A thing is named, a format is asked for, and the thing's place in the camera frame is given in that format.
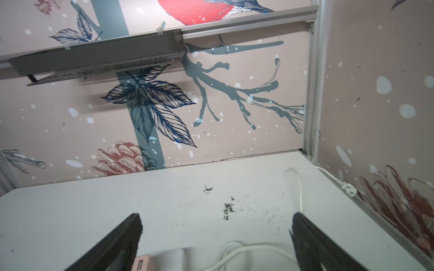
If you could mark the pink USB charger plug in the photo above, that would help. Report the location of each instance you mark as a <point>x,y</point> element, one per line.
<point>143,263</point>

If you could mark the black wall shelf basket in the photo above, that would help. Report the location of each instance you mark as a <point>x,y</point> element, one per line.
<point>99,57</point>

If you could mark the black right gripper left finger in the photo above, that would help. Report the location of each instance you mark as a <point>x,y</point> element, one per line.
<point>115,252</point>

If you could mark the white multicolour power strip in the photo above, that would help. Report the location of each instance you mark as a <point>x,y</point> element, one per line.
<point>174,260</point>

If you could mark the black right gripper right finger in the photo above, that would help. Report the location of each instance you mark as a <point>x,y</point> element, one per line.
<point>315,251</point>

